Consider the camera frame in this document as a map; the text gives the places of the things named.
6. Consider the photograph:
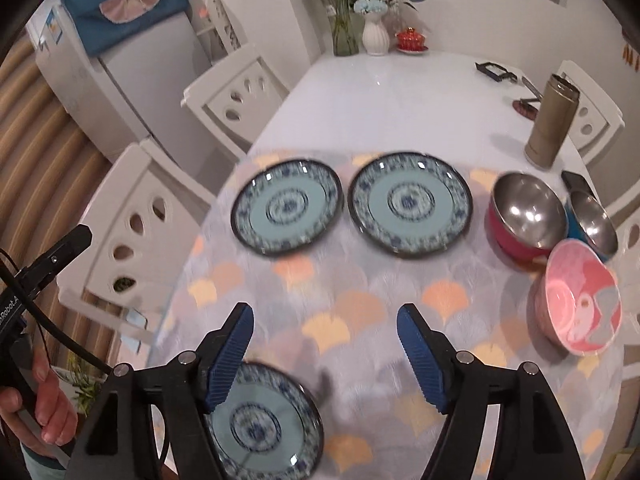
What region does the person's left hand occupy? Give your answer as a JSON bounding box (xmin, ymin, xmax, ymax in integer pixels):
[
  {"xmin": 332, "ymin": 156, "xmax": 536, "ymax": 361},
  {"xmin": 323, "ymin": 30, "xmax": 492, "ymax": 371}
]
[{"xmin": 0, "ymin": 347, "xmax": 78, "ymax": 457}]

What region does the white dining chair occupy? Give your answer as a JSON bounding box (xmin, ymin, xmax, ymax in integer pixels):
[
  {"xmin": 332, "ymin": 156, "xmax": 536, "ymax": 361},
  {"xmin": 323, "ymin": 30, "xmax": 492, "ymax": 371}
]
[
  {"xmin": 180, "ymin": 44, "xmax": 288, "ymax": 160},
  {"xmin": 56, "ymin": 140, "xmax": 216, "ymax": 344}
]

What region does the pink patterned bowl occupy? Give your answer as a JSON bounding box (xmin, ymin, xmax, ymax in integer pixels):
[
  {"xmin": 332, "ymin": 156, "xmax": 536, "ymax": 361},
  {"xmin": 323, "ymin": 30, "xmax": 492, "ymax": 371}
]
[{"xmin": 535, "ymin": 238, "xmax": 623, "ymax": 356}]

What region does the ginkgo pattern tablecloth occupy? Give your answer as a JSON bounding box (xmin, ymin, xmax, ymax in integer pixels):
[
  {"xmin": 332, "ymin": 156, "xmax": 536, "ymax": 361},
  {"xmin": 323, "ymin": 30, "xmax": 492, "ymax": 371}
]
[{"xmin": 149, "ymin": 152, "xmax": 624, "ymax": 479}]

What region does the red steel bowl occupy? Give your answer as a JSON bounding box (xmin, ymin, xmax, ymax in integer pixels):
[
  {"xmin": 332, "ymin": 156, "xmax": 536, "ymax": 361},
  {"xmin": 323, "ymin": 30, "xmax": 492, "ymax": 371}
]
[{"xmin": 487, "ymin": 171, "xmax": 568, "ymax": 263}]

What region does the large blue floral plate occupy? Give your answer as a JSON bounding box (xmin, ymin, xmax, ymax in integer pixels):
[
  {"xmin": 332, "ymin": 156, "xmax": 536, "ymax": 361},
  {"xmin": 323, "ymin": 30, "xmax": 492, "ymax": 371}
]
[{"xmin": 347, "ymin": 152, "xmax": 474, "ymax": 259}]

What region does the white refrigerator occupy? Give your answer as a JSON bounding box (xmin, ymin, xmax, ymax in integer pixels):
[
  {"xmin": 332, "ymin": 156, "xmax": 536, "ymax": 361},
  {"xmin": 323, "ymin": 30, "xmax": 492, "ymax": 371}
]
[{"xmin": 27, "ymin": 0, "xmax": 232, "ymax": 190}]

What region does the blue steel bowl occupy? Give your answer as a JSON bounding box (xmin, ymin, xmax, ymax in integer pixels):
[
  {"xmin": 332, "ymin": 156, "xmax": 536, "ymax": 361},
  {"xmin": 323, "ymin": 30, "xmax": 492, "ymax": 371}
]
[{"xmin": 565, "ymin": 191, "xmax": 618, "ymax": 262}]

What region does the black smartphone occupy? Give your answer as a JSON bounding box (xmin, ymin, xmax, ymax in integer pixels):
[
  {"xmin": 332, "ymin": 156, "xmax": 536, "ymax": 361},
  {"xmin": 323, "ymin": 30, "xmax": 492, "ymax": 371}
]
[{"xmin": 561, "ymin": 170, "xmax": 596, "ymax": 197}]

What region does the white dining chair far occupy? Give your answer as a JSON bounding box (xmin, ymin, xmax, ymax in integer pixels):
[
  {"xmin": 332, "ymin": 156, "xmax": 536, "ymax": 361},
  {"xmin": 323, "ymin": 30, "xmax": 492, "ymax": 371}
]
[{"xmin": 180, "ymin": 44, "xmax": 288, "ymax": 160}]

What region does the gold thermos bottle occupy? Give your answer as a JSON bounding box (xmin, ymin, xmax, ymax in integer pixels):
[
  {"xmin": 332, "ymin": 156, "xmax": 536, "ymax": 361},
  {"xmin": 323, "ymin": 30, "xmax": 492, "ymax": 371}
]
[{"xmin": 524, "ymin": 74, "xmax": 580, "ymax": 170}]

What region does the blue fridge cover cloth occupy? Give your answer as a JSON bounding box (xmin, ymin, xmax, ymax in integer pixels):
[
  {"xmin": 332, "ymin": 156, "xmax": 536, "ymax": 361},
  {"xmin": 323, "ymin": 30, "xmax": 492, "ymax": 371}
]
[{"xmin": 62, "ymin": 0, "xmax": 189, "ymax": 58}]

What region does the dark red coaster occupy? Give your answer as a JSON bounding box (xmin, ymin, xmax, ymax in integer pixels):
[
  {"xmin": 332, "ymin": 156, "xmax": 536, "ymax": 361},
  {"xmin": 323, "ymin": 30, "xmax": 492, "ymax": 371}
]
[{"xmin": 512, "ymin": 98, "xmax": 540, "ymax": 120}]

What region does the white chair right side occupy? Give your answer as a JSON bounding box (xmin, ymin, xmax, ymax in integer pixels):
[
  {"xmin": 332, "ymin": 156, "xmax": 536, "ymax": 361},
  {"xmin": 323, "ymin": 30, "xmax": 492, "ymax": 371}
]
[{"xmin": 559, "ymin": 60, "xmax": 625, "ymax": 166}]

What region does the black clip tool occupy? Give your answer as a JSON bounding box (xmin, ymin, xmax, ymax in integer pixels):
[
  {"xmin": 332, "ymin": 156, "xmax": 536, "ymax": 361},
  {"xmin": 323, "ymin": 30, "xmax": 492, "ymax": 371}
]
[{"xmin": 475, "ymin": 62, "xmax": 518, "ymax": 84}]

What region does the red teacup with saucer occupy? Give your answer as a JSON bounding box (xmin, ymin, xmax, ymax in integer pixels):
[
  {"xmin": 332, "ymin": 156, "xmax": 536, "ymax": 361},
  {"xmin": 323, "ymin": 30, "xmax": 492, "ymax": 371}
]
[{"xmin": 396, "ymin": 27, "xmax": 428, "ymax": 55}]

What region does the white ribbed vase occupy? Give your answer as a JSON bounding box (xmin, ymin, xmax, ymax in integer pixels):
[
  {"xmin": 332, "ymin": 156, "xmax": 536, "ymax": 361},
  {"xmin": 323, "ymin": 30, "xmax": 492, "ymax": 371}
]
[{"xmin": 362, "ymin": 12, "xmax": 390, "ymax": 56}]

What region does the green glass vase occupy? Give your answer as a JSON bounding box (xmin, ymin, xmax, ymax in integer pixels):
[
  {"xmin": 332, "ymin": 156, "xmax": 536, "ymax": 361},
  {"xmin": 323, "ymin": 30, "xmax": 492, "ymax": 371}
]
[{"xmin": 330, "ymin": 8, "xmax": 359, "ymax": 58}]

